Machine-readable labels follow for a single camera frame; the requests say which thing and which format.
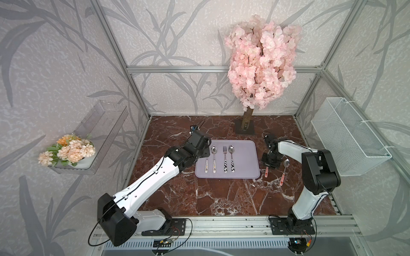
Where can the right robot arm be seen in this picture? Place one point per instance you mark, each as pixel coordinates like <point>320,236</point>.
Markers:
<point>319,175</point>

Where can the lilac placemat tray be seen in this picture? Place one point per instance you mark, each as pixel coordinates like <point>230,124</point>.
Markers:
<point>245,161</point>

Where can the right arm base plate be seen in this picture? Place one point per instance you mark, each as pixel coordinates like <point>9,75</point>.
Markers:
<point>291,226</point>

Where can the dark metal tree base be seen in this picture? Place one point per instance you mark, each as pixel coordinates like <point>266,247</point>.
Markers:
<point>244,128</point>

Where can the pink cherry blossom tree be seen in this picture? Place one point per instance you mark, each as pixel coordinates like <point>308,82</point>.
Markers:
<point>262,62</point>

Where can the peach flower bouquet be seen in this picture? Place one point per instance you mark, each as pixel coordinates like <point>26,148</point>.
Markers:
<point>70,149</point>

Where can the white cartoon handle spoon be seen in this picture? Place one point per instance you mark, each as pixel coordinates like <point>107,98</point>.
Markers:
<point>214,152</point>

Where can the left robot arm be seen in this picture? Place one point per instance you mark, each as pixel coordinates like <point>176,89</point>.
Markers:
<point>119,215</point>

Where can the aluminium front rail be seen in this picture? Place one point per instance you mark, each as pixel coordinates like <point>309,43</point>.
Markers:
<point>253,226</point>

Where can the pink handle spoon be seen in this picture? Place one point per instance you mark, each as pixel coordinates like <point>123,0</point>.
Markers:
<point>286,166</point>

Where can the cow pattern handle spoon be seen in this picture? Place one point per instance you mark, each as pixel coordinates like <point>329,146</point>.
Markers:
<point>231,151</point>

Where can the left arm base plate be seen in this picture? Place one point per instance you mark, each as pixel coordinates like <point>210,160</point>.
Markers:
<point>171,227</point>

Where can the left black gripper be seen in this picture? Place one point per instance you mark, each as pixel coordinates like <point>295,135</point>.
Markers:
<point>207,150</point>

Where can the white wire basket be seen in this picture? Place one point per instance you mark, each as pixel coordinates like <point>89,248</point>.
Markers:
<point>355,148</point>

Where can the clear acrylic wall shelf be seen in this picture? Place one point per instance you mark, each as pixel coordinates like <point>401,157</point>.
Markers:
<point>100,126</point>

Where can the cow pattern handle fork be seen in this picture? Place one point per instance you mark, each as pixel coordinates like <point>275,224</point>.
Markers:
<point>225,159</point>

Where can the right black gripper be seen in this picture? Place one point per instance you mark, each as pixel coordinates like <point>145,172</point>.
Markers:
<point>275,165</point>

